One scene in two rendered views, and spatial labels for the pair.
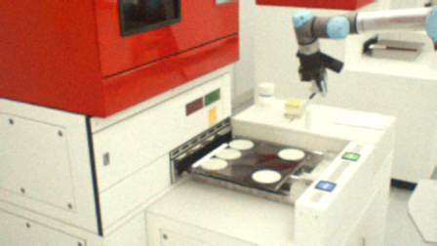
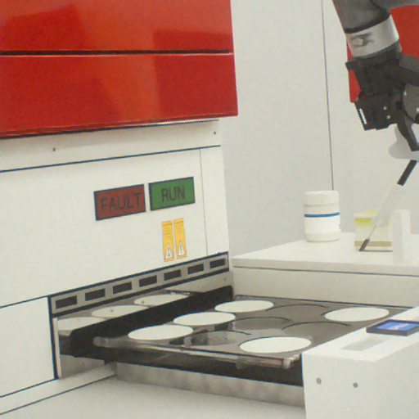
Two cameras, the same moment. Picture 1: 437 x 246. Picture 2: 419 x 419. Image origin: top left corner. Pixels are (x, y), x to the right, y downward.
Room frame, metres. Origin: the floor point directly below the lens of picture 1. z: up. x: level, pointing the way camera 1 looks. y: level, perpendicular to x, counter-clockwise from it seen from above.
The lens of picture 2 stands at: (0.17, -0.29, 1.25)
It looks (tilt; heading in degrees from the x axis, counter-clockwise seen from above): 5 degrees down; 9
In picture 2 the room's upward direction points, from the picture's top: 4 degrees counter-clockwise
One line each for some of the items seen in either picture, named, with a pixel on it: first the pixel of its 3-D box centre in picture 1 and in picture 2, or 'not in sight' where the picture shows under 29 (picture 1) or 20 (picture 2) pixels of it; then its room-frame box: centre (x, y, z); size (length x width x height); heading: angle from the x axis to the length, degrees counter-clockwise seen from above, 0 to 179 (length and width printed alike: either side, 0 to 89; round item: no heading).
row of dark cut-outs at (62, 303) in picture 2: (202, 136); (146, 281); (1.91, 0.08, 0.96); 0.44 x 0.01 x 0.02; 149
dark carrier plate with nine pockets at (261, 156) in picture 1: (252, 159); (257, 325); (1.81, -0.11, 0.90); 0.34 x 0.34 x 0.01; 59
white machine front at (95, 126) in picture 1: (174, 136); (63, 262); (1.76, 0.18, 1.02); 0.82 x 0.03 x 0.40; 149
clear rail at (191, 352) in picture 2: (229, 178); (184, 351); (1.66, -0.02, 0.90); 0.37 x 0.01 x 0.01; 59
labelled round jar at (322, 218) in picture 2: (265, 95); (322, 216); (2.28, -0.21, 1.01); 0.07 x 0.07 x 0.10
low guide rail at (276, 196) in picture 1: (252, 190); (245, 386); (1.68, -0.10, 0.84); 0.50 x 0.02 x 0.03; 59
